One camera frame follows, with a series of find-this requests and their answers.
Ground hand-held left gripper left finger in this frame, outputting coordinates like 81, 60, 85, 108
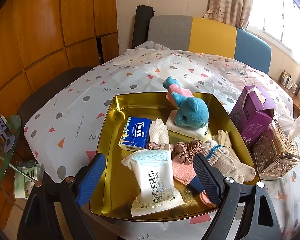
17, 152, 107, 240

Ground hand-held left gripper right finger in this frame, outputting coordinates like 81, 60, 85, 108
193, 153, 283, 240

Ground gold metal tin box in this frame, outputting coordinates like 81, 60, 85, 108
89, 92, 262, 222

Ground beige knit glove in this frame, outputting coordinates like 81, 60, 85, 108
205, 139, 256, 183

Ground pink fuzzy sock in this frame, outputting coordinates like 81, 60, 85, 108
171, 155, 218, 208

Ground pink satin scrunchie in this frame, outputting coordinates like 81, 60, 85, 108
176, 140, 207, 164
146, 142, 174, 153

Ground cream socks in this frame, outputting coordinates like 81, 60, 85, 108
211, 129, 238, 155

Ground white foam block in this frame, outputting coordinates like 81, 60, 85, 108
165, 109, 209, 138

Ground white wet wipes pack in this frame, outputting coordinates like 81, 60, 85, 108
120, 149, 185, 217

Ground blue pocket tissue pack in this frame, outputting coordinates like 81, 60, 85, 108
118, 116, 152, 152

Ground white waffle cloth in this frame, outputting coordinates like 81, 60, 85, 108
149, 118, 170, 145

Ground blue plush toy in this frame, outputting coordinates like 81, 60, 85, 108
163, 76, 210, 127

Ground stack of green white papers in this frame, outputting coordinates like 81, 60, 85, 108
14, 161, 44, 199

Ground ornate gold tissue box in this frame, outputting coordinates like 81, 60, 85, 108
250, 122, 300, 180

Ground purple carton box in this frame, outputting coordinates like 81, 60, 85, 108
229, 85, 277, 147

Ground green glass side table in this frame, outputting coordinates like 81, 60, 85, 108
0, 115, 22, 195

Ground white tissue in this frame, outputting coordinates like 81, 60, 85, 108
277, 115, 300, 142

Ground dark grey chair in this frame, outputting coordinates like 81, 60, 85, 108
17, 66, 95, 120

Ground purple plastic ornament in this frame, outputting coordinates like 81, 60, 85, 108
0, 114, 15, 153

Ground small boxes on desk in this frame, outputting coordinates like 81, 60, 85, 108
280, 70, 299, 94

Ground grey yellow blue headboard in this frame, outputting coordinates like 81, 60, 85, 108
147, 15, 272, 75

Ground wooden wardrobe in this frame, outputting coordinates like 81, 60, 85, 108
0, 0, 118, 100

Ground black rolled mat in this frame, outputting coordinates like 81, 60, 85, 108
132, 5, 155, 48

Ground beige starfish print curtain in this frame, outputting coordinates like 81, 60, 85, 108
202, 0, 254, 30

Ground window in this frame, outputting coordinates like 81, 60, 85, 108
246, 0, 300, 63

